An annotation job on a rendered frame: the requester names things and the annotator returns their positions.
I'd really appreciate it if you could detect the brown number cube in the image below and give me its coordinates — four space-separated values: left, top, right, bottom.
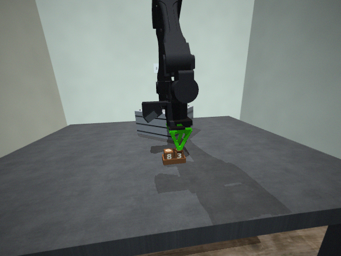
173 148 184 159
164 148 174 159

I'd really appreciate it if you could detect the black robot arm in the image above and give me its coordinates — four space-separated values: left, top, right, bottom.
142 0 199 123

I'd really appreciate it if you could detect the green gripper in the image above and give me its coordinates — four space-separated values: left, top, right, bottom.
166 101 192 150

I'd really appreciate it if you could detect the orange rectangular tray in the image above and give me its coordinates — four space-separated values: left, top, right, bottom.
162 154 186 165

